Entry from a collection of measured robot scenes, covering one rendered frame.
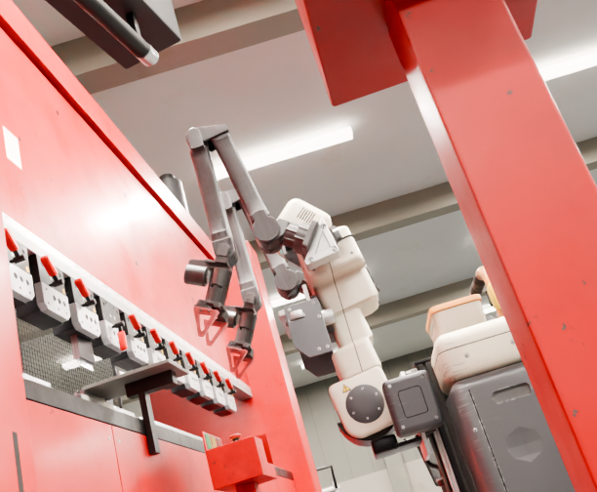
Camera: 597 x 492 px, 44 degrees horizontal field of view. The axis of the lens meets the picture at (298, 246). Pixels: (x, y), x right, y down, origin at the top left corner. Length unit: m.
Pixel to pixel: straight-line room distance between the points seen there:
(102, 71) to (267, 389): 2.06
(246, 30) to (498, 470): 3.18
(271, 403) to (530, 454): 2.64
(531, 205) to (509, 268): 0.04
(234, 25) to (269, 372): 2.00
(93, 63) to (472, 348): 3.15
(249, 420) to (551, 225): 4.02
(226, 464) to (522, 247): 2.02
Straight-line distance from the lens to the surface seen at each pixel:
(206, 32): 4.43
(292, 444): 4.30
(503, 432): 1.89
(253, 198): 2.13
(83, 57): 4.57
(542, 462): 1.90
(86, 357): 2.33
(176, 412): 4.51
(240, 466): 2.35
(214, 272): 2.06
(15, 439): 1.33
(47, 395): 1.71
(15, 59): 2.61
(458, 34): 0.45
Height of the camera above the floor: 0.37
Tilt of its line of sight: 23 degrees up
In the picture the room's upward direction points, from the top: 17 degrees counter-clockwise
